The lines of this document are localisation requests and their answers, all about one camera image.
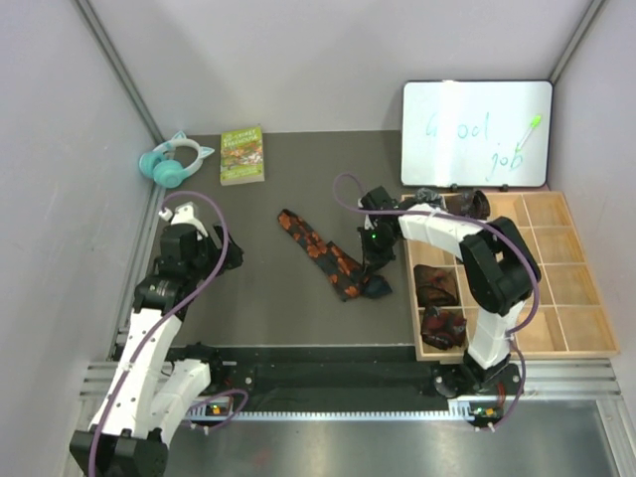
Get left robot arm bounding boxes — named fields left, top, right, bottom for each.
left=70, top=202, right=243, bottom=476

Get dark brown rolled tie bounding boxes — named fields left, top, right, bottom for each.
left=413, top=264, right=459, bottom=307

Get white slotted cable duct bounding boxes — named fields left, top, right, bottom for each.
left=184, top=398, right=501, bottom=423

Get teal cat-ear headphones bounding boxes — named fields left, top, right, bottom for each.
left=138, top=130, right=215, bottom=189

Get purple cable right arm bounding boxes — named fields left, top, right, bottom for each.
left=332, top=172, right=544, bottom=432

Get red patterned rolled tie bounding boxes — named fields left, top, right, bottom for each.
left=420, top=306, right=467, bottom=351

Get green marker pen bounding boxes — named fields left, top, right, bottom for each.
left=515, top=114, right=543, bottom=152

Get wooden compartment tray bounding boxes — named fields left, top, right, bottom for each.
left=403, top=191, right=620, bottom=363

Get grey rolled tie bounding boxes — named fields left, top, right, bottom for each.
left=414, top=188, right=445, bottom=209

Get brown red rolled tie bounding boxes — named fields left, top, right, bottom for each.
left=444, top=190, right=491, bottom=221

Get white dry-erase board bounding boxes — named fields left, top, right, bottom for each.
left=400, top=79, right=554, bottom=188

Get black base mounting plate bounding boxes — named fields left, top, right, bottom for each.
left=166, top=343, right=522, bottom=400

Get green paperback book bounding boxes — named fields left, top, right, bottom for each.
left=220, top=126, right=265, bottom=186

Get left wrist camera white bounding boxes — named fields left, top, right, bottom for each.
left=157, top=202, right=209, bottom=237

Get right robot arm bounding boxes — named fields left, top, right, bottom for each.
left=358, top=187, right=541, bottom=398

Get dark orange floral tie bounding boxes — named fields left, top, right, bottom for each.
left=277, top=209, right=393, bottom=302

